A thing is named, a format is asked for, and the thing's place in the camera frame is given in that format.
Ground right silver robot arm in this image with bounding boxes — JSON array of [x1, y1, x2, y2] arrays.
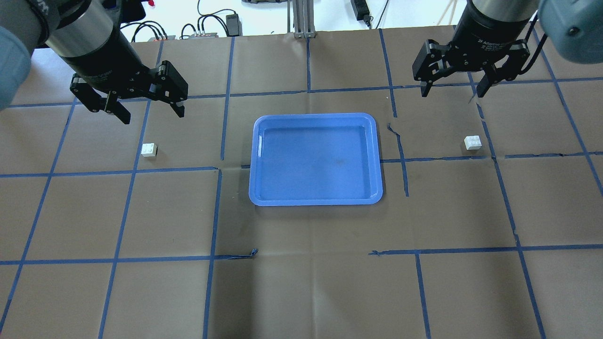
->
[[412, 0, 603, 98]]

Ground white block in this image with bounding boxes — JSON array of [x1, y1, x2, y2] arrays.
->
[[139, 143, 159, 157], [464, 135, 483, 152]]

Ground black power strip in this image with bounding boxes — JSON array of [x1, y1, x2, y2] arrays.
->
[[350, 0, 371, 22]]

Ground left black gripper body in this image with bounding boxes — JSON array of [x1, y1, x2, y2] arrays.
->
[[62, 26, 163, 102]]

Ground aluminium frame post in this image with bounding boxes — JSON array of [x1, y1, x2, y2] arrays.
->
[[287, 0, 316, 39]]

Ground blue plastic tray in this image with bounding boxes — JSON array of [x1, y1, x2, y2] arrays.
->
[[248, 113, 383, 206]]

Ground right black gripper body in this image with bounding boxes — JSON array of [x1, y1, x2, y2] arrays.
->
[[450, 7, 536, 71]]

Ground grey connector box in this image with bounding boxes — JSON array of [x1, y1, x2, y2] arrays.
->
[[183, 32, 219, 40]]

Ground black power adapter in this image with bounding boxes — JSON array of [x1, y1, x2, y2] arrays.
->
[[225, 14, 242, 37]]

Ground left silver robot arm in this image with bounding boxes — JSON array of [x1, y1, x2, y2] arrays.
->
[[0, 0, 189, 124]]

